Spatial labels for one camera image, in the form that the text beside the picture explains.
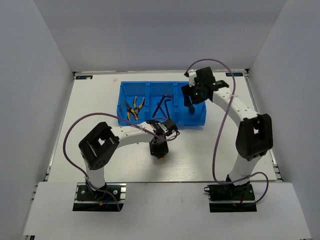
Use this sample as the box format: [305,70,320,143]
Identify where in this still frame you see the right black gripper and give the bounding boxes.
[181,81,208,108]

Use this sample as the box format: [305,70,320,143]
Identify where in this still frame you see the brown hex key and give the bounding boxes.
[159,99,170,119]
[164,96,171,119]
[152,94,172,118]

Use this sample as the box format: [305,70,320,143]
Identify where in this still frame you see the yellow-handled pliers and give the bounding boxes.
[130,96,145,120]
[125,101,138,121]

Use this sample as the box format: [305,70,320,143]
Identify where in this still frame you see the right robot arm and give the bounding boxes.
[181,67,273,200]

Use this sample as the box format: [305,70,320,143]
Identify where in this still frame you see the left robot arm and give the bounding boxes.
[78,119,178,200]

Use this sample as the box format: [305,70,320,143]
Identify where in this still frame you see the right table label sticker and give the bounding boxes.
[225,72,244,77]

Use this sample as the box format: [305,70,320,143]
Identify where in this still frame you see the table label sticker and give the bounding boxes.
[225,72,244,77]
[75,75,93,80]

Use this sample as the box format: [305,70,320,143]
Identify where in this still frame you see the blue three-compartment bin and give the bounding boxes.
[116,81,207,127]

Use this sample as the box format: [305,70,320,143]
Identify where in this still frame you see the left table label sticker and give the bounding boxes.
[75,75,93,80]

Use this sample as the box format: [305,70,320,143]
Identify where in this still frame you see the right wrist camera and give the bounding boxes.
[184,70,198,87]

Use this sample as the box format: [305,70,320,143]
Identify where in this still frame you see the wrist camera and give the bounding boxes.
[146,119,160,129]
[184,70,198,87]

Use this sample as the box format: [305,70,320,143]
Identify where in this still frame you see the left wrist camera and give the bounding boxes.
[146,119,160,129]

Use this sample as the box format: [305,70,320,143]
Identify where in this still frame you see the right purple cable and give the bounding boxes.
[184,58,270,206]

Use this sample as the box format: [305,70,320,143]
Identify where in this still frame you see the purple cable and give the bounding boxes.
[62,112,180,211]
[184,58,270,206]

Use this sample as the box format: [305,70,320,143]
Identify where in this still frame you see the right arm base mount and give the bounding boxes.
[203,183,257,213]

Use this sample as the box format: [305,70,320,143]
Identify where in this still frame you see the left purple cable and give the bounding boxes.
[62,112,180,211]

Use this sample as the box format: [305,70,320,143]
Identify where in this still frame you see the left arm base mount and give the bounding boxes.
[72,182,127,212]

